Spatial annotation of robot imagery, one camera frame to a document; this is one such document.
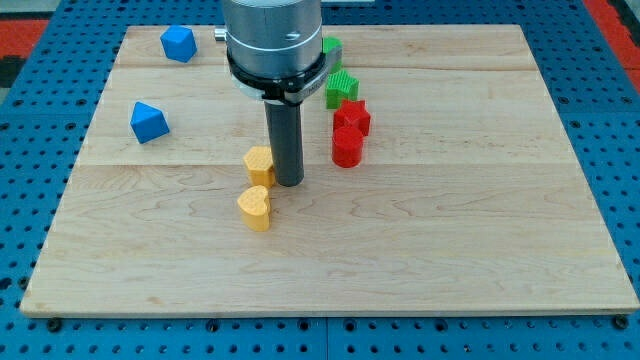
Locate yellow heart block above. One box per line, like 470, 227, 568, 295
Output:
236, 185, 271, 232

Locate green star block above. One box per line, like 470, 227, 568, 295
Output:
325, 70, 359, 109

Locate green block behind arm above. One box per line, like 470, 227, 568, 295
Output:
322, 36, 343, 74

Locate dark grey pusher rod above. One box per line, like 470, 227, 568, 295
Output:
265, 103, 304, 187

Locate yellow pentagon block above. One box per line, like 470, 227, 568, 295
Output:
243, 146, 275, 189

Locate blue triangle block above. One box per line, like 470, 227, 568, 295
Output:
130, 102, 170, 144

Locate wooden board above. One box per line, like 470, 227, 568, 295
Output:
21, 25, 639, 318

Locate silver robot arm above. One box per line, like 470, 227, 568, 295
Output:
221, 0, 342, 106

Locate blue cube block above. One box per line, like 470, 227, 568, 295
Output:
160, 25, 197, 63

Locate red cylinder block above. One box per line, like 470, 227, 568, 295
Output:
332, 126, 364, 168

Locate red star block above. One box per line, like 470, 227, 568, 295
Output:
333, 99, 371, 137

